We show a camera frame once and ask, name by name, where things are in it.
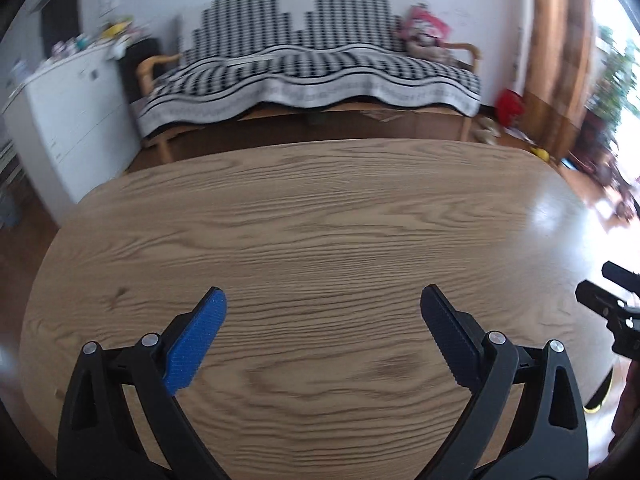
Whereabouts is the yellow toy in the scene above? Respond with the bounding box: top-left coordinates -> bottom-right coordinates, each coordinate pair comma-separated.
529,148 -> 550,162

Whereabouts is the black gold-rimmed trash bin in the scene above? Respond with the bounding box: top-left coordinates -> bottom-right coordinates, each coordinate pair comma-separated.
584,367 -> 614,414

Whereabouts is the right hand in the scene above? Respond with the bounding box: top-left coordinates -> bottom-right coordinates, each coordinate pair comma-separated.
608,361 -> 640,452

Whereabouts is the white cabinet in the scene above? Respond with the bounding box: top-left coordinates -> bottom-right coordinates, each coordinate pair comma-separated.
2,44 -> 141,224

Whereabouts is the wooden sofa bench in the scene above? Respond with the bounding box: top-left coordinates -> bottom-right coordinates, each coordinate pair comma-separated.
137,42 -> 482,164

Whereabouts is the brown curtain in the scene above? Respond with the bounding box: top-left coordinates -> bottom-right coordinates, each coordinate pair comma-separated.
521,0 -> 596,160

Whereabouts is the black white patterned blanket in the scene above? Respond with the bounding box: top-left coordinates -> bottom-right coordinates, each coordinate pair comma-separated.
138,0 -> 480,136

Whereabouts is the beige slipper near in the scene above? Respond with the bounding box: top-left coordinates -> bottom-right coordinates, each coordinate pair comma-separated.
472,116 -> 500,145

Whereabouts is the red bucket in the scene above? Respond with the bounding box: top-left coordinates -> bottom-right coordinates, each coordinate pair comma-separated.
495,89 -> 525,128

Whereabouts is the pink plush doll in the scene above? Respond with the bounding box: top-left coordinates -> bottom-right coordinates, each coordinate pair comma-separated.
397,4 -> 450,64

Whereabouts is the potted plant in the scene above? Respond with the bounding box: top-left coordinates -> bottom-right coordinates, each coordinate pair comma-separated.
572,26 -> 636,176

